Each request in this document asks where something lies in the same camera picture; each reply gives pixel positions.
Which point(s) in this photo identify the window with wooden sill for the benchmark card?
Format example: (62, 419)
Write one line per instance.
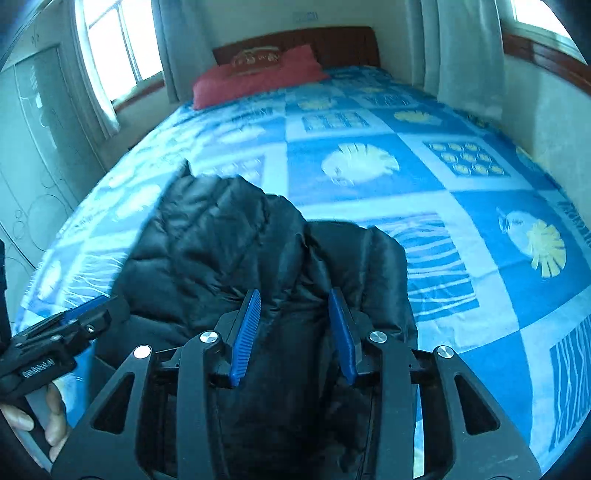
(540, 23)
(120, 46)

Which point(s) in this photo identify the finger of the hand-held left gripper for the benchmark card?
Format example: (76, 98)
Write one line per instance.
(87, 311)

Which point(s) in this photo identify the blue patterned bedsheet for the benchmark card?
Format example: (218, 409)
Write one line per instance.
(369, 194)

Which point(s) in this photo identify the black puffer jacket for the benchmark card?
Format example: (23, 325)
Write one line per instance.
(207, 240)

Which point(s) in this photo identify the red pillow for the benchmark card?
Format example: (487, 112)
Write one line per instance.
(258, 78)

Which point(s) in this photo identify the wall socket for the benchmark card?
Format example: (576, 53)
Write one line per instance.
(305, 17)

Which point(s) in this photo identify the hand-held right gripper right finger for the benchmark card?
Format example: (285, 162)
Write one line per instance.
(344, 337)

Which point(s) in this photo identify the white wardrobe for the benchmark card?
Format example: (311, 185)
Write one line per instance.
(37, 161)

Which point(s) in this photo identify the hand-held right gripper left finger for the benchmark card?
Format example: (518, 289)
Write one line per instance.
(244, 337)

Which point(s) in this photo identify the person's left hand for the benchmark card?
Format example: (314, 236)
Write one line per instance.
(55, 420)

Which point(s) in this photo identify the white curtain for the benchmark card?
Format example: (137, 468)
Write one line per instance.
(99, 92)
(180, 46)
(466, 55)

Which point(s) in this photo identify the wooden headboard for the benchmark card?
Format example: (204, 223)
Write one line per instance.
(341, 46)

